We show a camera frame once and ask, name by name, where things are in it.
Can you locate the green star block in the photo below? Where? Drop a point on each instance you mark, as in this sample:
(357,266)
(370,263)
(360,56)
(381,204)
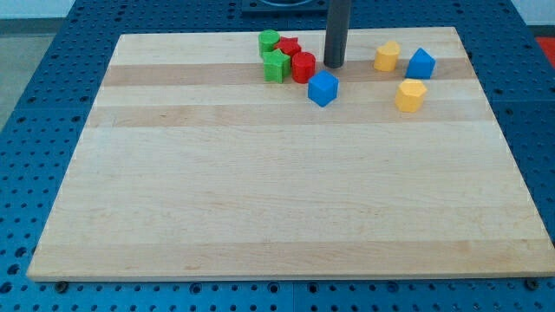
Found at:
(277,65)

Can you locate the wooden board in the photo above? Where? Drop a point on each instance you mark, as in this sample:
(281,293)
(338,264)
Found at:
(192,167)

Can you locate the blue pentagon house block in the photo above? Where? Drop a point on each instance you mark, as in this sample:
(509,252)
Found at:
(421,65)

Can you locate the red cylinder block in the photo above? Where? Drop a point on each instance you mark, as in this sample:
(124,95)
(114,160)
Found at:
(303,66)

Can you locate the blue cube block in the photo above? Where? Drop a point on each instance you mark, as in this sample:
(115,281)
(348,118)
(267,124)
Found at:
(323,88)

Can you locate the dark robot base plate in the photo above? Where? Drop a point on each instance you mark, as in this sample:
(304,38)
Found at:
(287,6)

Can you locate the green cylinder block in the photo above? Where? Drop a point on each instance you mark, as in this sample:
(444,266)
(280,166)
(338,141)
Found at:
(267,39)

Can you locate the yellow heart block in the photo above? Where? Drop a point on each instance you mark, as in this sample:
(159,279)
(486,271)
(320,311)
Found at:
(386,56)

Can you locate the yellow hexagon block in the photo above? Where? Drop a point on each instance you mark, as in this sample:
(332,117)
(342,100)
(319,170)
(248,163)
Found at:
(410,95)

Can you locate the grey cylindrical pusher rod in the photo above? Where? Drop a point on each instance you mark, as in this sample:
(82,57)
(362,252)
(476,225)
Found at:
(337,27)

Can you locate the red star block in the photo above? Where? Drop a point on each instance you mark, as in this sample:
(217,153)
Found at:
(288,45)

